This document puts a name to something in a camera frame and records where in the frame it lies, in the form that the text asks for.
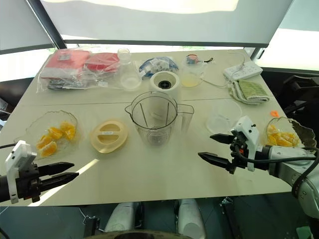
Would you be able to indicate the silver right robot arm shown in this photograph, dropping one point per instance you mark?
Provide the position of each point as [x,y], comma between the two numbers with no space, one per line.
[286,161]

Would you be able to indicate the black slanted window post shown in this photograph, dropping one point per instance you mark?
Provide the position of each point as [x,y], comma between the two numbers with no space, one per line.
[47,22]

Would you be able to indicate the clear wavy glass bowl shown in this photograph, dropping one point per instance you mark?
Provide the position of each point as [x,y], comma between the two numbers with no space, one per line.
[35,129]

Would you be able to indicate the clear cup with yellow juice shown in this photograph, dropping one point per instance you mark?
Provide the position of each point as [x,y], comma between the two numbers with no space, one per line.
[190,81]

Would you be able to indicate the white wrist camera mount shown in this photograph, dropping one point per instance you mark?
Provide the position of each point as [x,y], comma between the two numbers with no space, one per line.
[17,155]
[246,134]

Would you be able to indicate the orange blue tape measure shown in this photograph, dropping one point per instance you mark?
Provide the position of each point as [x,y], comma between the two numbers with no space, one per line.
[192,59]

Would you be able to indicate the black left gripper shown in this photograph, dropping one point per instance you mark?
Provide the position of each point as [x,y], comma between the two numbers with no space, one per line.
[27,181]

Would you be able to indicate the wide white roller blind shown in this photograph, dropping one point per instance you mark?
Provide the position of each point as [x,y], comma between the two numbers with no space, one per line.
[162,25]

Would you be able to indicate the large bag with red cloth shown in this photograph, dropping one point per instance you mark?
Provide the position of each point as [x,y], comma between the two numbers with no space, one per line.
[67,59]

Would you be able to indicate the narrow grey roller blind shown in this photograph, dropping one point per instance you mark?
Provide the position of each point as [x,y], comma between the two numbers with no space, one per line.
[20,25]

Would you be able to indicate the folded green white cloth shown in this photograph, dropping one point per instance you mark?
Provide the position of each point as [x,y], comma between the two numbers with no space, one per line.
[251,88]

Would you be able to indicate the cream blender lid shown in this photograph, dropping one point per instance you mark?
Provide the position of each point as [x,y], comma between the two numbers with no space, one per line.
[109,135]

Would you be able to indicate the dark rounded robot torso rim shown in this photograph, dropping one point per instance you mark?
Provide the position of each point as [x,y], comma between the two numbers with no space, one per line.
[134,235]

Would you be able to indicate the clear round plastic dish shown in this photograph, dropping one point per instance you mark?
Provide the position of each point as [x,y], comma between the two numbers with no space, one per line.
[224,117]

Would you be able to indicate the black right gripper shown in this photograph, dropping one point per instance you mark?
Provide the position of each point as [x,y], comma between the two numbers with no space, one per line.
[238,156]

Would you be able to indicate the blue grey roller blind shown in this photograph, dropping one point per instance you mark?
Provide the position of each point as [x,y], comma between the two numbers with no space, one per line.
[304,12]

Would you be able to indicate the dark rimmed glass bowl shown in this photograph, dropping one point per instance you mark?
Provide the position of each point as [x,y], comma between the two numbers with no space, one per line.
[305,133]

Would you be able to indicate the black horizontal window bar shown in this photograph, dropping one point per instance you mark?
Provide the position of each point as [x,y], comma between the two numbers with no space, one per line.
[162,43]

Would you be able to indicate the clear conical glass flask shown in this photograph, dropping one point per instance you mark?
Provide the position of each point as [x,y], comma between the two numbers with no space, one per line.
[129,79]

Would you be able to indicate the small bag with red item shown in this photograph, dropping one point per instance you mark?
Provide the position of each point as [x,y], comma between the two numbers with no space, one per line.
[104,62]

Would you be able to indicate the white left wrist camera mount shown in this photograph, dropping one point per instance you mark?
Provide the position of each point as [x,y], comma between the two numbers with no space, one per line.
[17,155]

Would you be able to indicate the black metal table bracket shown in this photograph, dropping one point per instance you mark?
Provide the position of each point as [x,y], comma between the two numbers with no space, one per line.
[230,214]
[91,225]

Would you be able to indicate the orange fruit segment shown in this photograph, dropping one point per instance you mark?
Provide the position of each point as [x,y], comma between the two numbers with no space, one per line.
[291,139]
[55,132]
[272,130]
[276,140]
[68,129]
[44,142]
[49,150]

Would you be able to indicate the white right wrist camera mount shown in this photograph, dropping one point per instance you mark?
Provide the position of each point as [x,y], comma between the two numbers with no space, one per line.
[246,134]

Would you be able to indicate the black chair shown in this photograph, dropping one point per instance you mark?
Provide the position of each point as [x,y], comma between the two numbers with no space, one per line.
[300,87]

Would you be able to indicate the small orange plastic piece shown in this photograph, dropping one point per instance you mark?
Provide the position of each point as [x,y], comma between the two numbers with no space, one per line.
[274,113]

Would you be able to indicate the white blender base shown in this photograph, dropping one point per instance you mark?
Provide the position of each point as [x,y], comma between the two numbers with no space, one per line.
[172,85]

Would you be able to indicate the short black window post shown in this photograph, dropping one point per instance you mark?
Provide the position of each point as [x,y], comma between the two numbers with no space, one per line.
[256,52]

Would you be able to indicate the white power strip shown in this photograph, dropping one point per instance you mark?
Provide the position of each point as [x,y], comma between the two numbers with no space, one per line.
[243,71]

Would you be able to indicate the white rounded leg cover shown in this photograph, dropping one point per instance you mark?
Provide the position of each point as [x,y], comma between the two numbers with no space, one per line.
[190,219]
[122,216]

